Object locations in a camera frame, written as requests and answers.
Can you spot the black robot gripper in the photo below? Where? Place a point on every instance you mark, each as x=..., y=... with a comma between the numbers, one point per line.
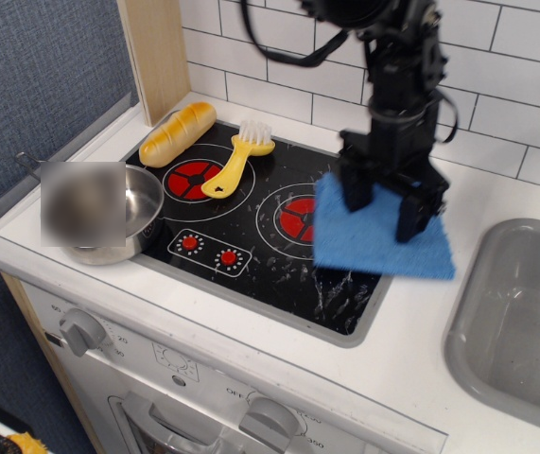
x=394, y=153

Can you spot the blue microfiber cloth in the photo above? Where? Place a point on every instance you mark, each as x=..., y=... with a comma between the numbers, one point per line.
x=365, y=240

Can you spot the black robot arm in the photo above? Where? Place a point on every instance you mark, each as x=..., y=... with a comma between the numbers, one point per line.
x=405, y=65

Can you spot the black toy stove top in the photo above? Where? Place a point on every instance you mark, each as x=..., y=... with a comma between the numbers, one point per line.
x=254, y=248

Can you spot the yellow object at corner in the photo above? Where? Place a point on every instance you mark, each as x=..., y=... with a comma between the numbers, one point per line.
x=28, y=444

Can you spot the yellow dish brush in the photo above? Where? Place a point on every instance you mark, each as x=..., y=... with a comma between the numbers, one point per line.
x=253, y=140

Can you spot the grey sink basin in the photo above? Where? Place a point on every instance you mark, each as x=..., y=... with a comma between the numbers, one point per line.
x=492, y=347

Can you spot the yellow toy bread loaf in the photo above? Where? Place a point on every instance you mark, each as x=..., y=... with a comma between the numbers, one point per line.
x=178, y=133

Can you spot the stainless steel pot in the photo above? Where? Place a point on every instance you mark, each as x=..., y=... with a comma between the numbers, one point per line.
x=97, y=213

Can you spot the grey right oven knob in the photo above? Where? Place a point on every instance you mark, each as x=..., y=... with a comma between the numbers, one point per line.
x=270, y=423

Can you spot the grey oven knob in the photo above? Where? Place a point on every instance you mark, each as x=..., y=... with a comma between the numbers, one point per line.
x=81, y=331
x=270, y=423

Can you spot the white toy oven front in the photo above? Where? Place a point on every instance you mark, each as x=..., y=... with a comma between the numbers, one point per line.
x=143, y=397

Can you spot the grey left oven knob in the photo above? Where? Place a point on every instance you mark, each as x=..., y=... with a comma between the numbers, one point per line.
x=81, y=331

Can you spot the wooden side post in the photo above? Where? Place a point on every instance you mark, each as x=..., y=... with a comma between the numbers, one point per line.
x=154, y=37

